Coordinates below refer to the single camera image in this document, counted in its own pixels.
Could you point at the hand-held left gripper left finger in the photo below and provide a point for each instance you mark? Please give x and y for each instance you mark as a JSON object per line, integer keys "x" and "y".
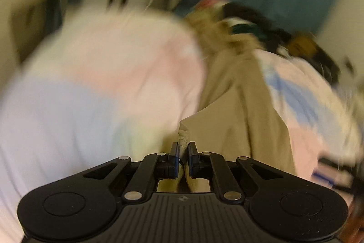
{"x": 175, "y": 158}

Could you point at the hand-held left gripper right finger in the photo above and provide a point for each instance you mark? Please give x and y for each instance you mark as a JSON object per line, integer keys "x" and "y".
{"x": 192, "y": 158}

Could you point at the beige pants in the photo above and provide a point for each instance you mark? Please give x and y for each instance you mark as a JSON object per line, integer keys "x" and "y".
{"x": 244, "y": 106}

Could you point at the pile of mixed clothes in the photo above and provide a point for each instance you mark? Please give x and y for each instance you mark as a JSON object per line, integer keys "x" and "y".
{"x": 256, "y": 26}

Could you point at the pastel pink and blue blanket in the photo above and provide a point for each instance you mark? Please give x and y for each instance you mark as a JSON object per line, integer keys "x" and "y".
{"x": 93, "y": 95}

